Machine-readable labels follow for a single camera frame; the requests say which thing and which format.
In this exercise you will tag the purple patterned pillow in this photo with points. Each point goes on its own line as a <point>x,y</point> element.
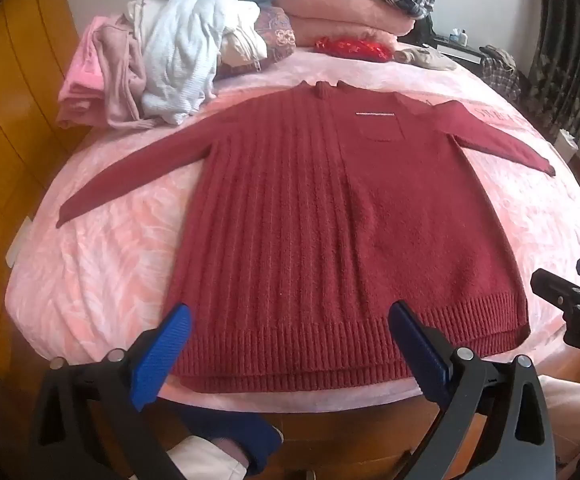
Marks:
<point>276,35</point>

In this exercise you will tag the person's foot in navy sock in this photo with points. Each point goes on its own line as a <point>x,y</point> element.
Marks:
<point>240,430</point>

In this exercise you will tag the pink patterned blanket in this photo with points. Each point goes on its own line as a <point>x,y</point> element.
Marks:
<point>120,270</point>

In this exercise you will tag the dark nightstand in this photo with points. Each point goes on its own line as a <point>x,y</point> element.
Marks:
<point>462,51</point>

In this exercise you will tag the pink garment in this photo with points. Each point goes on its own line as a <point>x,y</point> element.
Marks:
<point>90,80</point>

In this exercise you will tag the white knit garment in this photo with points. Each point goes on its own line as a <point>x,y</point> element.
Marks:
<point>180,60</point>

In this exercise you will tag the dark red knit sweater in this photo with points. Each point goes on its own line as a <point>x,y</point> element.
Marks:
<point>320,210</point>

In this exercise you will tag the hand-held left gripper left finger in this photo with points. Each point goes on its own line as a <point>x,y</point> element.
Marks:
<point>162,355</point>

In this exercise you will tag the beige cap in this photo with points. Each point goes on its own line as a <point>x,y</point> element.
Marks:
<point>424,57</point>

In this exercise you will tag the dark patterned curtain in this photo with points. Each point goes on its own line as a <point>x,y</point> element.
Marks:
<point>564,60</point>

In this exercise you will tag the plaid shirt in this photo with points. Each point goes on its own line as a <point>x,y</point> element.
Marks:
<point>499,75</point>

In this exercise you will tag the red embroidered cloth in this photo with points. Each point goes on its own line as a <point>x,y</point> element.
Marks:
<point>354,49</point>

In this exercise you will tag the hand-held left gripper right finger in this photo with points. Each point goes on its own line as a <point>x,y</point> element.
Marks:
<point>419,355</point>

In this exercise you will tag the cream garment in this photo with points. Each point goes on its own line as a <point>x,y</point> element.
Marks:
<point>242,42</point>

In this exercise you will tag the small white bottle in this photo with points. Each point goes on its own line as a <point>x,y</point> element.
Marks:
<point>462,36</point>

